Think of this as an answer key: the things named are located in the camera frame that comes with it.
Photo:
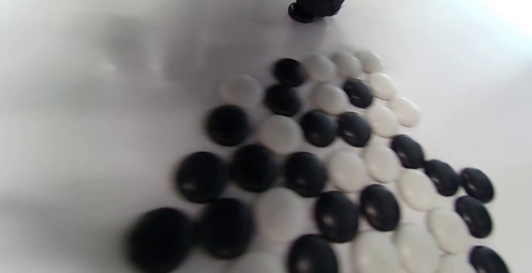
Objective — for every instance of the single black go stone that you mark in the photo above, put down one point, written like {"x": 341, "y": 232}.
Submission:
{"x": 298, "y": 15}

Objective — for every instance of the pile of mixed go stones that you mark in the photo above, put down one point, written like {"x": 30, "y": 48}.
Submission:
{"x": 305, "y": 173}

